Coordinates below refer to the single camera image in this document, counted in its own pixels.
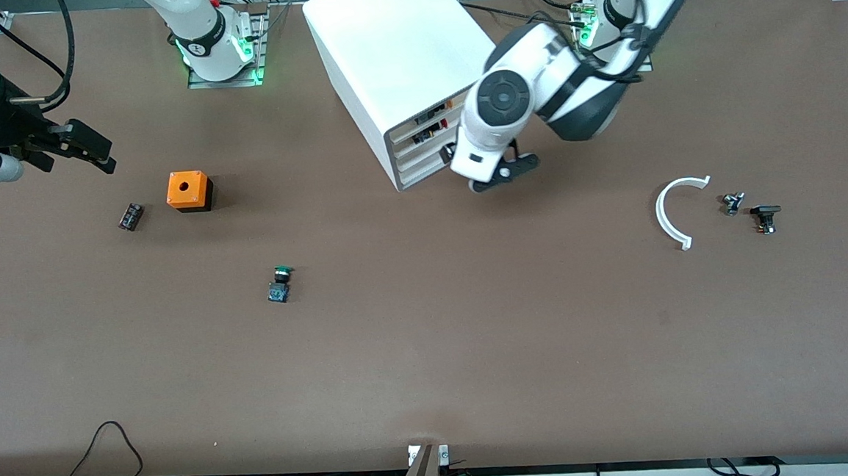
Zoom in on black push button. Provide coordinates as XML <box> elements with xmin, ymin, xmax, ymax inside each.
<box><xmin>750</xmin><ymin>203</ymin><xmax>784</xmax><ymax>236</ymax></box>

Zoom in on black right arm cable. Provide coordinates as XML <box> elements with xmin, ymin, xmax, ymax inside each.
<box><xmin>0</xmin><ymin>0</ymin><xmax>78</xmax><ymax>110</ymax></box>

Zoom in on black orange small part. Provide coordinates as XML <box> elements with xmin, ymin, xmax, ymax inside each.
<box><xmin>416</xmin><ymin>101</ymin><xmax>456</xmax><ymax>123</ymax></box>

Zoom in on small black contact block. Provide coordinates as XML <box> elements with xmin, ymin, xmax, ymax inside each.
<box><xmin>117</xmin><ymin>202</ymin><xmax>146</xmax><ymax>232</ymax></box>

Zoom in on white drawer cabinet housing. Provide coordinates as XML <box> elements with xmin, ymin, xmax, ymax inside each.
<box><xmin>302</xmin><ymin>0</ymin><xmax>519</xmax><ymax>198</ymax></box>

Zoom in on white plastic drawer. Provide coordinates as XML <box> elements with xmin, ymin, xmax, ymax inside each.
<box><xmin>396</xmin><ymin>144</ymin><xmax>458</xmax><ymax>176</ymax></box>
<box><xmin>398</xmin><ymin>159</ymin><xmax>466</xmax><ymax>190</ymax></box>
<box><xmin>388</xmin><ymin>91</ymin><xmax>478</xmax><ymax>150</ymax></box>
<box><xmin>392</xmin><ymin>115</ymin><xmax>464</xmax><ymax>162</ymax></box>

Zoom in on black cable on table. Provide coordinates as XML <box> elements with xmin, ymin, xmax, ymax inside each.
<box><xmin>457</xmin><ymin>0</ymin><xmax>529</xmax><ymax>27</ymax></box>

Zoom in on black looped cable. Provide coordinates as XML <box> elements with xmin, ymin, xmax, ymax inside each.
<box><xmin>64</xmin><ymin>419</ymin><xmax>145</xmax><ymax>476</ymax></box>

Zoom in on green push button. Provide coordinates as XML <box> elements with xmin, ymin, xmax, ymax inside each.
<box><xmin>265</xmin><ymin>264</ymin><xmax>296</xmax><ymax>304</ymax></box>

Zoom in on white curved plastic arc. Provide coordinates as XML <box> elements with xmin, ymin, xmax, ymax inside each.
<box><xmin>654</xmin><ymin>175</ymin><xmax>716</xmax><ymax>252</ymax></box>

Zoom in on orange box with hole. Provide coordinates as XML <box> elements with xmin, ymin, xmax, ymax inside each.
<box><xmin>165</xmin><ymin>169</ymin><xmax>215</xmax><ymax>214</ymax></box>

